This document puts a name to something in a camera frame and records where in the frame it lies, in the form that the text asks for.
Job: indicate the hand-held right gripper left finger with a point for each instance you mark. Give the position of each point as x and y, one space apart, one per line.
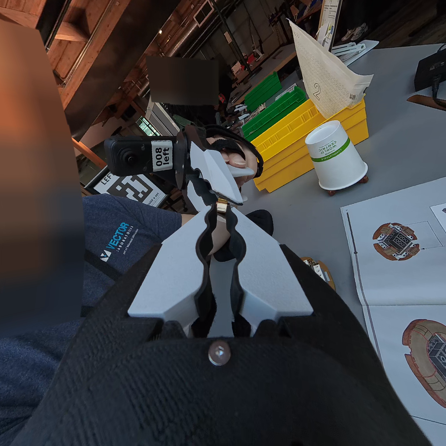
167 278

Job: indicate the round gold lego base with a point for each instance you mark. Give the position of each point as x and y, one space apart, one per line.
322 271

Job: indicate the yellow plastic bin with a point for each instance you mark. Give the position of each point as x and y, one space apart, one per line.
289 156

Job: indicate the lego instruction booklet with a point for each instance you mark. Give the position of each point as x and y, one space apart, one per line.
400 278

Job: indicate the black external drive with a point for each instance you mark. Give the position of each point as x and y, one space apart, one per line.
430 69

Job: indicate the white plastic part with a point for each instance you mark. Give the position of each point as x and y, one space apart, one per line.
352 48

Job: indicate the white paper cup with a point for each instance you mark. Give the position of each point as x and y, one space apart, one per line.
334 163

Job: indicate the brown wooden strip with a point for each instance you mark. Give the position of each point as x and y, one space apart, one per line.
428 101

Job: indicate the black quilted wrist rest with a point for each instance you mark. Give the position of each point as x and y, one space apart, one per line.
259 223

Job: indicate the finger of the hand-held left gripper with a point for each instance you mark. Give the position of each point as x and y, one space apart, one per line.
197 197
216 170

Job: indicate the black white marker sign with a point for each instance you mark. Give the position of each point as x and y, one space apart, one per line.
132 188

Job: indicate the person's left forearm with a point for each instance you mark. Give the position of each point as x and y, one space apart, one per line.
217 237

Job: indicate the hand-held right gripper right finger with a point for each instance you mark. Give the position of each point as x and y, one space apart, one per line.
275 278

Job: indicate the green plastic bin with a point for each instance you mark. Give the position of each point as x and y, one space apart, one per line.
275 111
263 90

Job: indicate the white printed sheet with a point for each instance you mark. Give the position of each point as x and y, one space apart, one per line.
329 17

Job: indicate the numbered paper bag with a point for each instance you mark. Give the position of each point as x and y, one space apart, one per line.
327 76

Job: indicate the person's left hand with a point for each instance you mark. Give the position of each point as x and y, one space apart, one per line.
240 156

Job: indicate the person's blue t-shirt torso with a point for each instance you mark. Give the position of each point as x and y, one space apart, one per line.
122 251

